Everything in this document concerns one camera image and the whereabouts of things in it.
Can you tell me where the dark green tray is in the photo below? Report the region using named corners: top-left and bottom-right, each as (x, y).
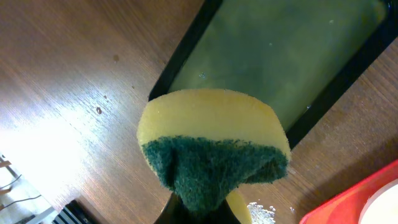
top-left (149, 1), bottom-right (397, 146)

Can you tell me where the yellow green sponge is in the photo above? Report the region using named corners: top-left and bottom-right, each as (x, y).
top-left (137, 89), bottom-right (291, 223)

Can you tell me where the black striped box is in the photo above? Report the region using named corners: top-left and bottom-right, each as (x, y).
top-left (52, 200), bottom-right (99, 224)

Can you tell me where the red plastic tray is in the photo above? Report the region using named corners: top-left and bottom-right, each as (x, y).
top-left (300, 161), bottom-right (397, 224)

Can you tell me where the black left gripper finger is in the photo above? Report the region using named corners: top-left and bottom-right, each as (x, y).
top-left (154, 193), bottom-right (240, 224)

